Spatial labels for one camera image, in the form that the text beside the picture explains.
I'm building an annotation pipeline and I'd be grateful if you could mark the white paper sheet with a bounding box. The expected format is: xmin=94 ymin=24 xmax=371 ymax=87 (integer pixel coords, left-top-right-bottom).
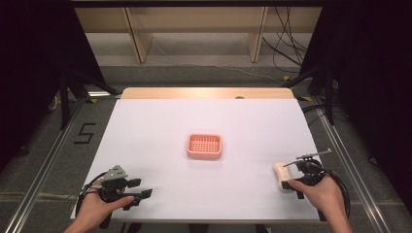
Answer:
xmin=70 ymin=98 xmax=322 ymax=223

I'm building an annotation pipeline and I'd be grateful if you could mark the aluminium floor rail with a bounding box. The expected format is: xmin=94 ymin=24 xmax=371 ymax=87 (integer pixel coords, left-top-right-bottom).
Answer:
xmin=3 ymin=96 xmax=86 ymax=233
xmin=311 ymin=96 xmax=394 ymax=233

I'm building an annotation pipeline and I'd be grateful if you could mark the person's left hand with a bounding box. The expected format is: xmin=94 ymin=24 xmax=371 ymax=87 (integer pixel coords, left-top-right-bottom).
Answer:
xmin=68 ymin=180 xmax=135 ymax=232

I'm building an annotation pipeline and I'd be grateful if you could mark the black metal stand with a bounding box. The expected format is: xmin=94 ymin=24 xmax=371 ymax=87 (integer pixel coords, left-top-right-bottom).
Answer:
xmin=284 ymin=61 xmax=338 ymax=126
xmin=57 ymin=68 xmax=121 ymax=131

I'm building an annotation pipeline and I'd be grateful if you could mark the black curtain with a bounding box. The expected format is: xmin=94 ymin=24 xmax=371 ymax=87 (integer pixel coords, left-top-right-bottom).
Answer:
xmin=0 ymin=0 xmax=106 ymax=173
xmin=299 ymin=0 xmax=412 ymax=215

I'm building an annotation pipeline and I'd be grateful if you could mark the bundle of black floor cables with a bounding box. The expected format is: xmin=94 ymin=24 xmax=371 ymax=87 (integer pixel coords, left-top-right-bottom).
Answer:
xmin=261 ymin=6 xmax=309 ymax=75

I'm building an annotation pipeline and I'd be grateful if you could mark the light wooden furniture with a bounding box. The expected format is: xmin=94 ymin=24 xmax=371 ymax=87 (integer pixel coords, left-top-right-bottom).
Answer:
xmin=73 ymin=6 xmax=324 ymax=65

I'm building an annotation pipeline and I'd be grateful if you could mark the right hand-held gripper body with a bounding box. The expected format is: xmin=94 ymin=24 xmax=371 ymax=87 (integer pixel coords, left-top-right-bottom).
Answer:
xmin=283 ymin=148 xmax=333 ymax=187

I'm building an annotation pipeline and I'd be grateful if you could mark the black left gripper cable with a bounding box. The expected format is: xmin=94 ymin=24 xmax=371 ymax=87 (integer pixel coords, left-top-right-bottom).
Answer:
xmin=77 ymin=172 xmax=109 ymax=213

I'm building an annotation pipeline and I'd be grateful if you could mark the cream soap bar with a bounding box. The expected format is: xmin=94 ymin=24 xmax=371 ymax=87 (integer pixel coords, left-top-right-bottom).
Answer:
xmin=272 ymin=161 xmax=293 ymax=192

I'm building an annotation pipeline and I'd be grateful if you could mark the person's right hand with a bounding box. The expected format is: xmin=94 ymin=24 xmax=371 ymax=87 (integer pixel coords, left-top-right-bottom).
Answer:
xmin=287 ymin=174 xmax=346 ymax=217

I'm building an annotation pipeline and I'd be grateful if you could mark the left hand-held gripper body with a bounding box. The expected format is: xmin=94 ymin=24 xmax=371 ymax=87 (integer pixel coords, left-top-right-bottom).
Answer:
xmin=98 ymin=164 xmax=137 ymax=204

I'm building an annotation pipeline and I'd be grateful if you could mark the thin white floor cable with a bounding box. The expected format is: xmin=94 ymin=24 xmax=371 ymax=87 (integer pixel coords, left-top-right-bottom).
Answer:
xmin=151 ymin=41 xmax=284 ymax=83

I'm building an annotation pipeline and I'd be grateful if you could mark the pink soap dish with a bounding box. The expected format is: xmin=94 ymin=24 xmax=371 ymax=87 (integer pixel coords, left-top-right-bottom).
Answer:
xmin=187 ymin=133 xmax=223 ymax=160

